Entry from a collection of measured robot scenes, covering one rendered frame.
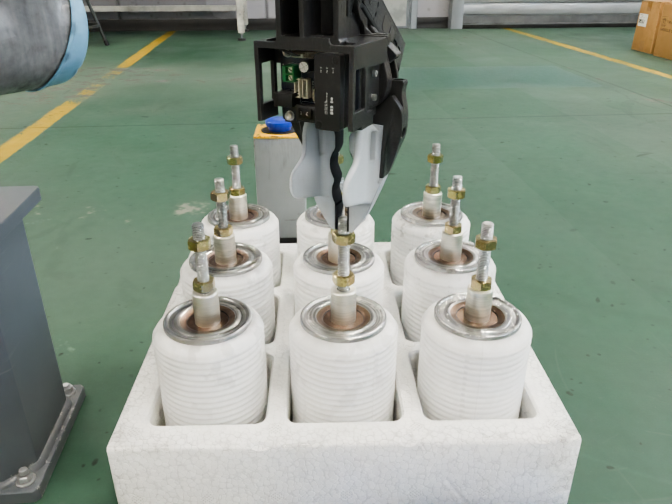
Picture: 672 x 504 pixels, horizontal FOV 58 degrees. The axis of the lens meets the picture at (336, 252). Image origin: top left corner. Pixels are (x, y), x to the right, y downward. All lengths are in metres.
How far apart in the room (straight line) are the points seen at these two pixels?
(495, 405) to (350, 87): 0.30
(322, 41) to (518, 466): 0.38
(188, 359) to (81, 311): 0.62
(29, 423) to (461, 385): 0.48
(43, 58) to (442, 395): 0.52
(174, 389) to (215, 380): 0.04
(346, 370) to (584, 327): 0.62
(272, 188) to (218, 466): 0.46
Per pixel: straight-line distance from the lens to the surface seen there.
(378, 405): 0.54
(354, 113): 0.39
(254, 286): 0.62
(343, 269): 0.50
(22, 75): 0.72
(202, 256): 0.51
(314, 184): 0.47
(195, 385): 0.52
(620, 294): 1.19
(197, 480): 0.55
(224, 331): 0.52
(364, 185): 0.46
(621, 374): 0.97
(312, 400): 0.54
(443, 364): 0.53
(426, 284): 0.62
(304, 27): 0.40
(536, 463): 0.56
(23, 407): 0.76
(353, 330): 0.51
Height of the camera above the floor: 0.53
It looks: 26 degrees down
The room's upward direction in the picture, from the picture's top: straight up
